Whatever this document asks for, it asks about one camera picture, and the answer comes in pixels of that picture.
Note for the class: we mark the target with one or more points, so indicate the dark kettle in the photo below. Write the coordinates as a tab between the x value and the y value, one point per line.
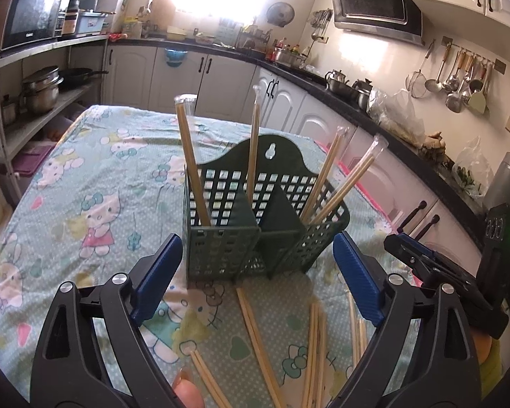
362	93

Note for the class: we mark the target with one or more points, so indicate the grey rice cooker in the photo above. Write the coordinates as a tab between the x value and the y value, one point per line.
508	178

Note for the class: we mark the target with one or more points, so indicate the black kitchen countertop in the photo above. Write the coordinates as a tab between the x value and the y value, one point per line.
365	112

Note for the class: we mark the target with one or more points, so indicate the person's right forearm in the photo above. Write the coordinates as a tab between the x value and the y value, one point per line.
493	369

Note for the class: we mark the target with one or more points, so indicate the clear plastic bag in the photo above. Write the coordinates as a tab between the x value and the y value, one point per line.
471	170
393	114

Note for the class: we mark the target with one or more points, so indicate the person's left hand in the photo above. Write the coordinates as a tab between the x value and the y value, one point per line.
189	393

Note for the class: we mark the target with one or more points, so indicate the white base cabinets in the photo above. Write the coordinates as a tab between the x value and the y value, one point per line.
229	80

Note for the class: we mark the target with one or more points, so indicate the steel cooking pot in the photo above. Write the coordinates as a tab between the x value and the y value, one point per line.
289	56

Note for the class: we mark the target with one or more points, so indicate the pale green spatula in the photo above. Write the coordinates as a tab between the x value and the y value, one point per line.
478	102

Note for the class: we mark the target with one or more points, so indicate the steel ladle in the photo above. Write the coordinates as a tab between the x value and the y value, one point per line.
454	102
433	86

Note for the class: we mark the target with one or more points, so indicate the metal shelf table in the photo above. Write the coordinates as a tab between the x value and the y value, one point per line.
34	136

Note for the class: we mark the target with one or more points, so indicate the steel kettle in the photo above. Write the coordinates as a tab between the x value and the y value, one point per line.
338	83

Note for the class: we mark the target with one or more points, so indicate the blender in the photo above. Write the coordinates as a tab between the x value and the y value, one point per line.
78	0

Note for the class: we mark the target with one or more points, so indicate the bamboo chopstick pair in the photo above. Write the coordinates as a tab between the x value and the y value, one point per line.
257	340
356	327
347	178
253	144
325	172
194	170
210	380
311	348

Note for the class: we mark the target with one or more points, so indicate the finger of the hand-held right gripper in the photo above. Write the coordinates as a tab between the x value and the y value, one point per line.
420	244
408	255

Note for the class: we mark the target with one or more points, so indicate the black frying pan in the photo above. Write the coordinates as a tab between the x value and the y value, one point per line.
78	77

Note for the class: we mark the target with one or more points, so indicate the blue plastic box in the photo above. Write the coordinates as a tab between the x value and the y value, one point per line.
91	23

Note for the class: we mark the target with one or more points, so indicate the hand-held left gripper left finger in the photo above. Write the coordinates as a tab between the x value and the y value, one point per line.
159	272

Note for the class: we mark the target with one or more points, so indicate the metal utensil rail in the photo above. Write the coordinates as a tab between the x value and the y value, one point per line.
471	53

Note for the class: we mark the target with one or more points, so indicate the green plastic utensil basket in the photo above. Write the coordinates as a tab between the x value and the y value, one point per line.
221	246

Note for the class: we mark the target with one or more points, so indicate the purple plastic tray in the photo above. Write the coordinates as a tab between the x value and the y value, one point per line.
34	159

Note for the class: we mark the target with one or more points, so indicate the dish rack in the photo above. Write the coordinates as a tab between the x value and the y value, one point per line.
242	36

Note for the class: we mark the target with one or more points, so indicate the wooden cutting board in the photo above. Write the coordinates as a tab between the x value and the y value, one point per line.
157	12

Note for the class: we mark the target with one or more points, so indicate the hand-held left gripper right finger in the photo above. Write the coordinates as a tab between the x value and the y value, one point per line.
357	280

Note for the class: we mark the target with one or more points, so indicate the ginger roots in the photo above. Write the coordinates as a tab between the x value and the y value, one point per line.
435	146

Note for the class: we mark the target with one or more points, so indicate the cartoon printed blanket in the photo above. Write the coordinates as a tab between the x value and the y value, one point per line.
89	178

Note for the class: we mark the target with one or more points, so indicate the steel stock pot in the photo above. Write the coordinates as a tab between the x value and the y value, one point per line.
40	91

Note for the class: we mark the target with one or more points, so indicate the blue plastic basin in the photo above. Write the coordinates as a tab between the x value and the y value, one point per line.
176	57

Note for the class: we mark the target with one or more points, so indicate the black glass range hood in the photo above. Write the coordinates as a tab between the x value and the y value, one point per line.
374	0

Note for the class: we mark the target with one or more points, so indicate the black microwave oven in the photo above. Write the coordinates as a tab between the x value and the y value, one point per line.
32	15

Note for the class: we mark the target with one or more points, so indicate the small wall fan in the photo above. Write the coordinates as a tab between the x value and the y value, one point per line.
280	12

